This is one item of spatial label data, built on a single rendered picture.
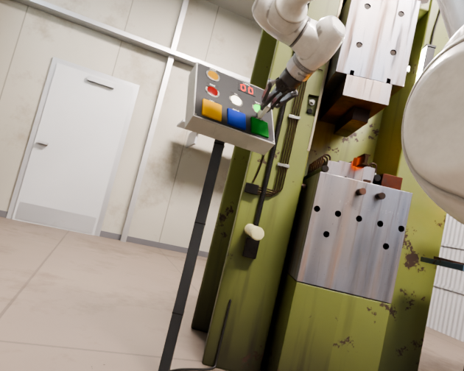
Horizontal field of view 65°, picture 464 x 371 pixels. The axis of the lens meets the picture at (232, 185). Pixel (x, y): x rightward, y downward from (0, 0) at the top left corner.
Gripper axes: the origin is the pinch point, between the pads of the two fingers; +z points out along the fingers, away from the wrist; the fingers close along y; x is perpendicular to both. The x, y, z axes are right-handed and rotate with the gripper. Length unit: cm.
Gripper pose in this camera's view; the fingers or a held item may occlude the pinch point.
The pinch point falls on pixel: (264, 110)
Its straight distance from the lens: 143.2
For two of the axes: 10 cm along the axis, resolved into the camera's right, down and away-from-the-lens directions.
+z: -4.7, 4.7, 7.4
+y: 8.8, 2.5, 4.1
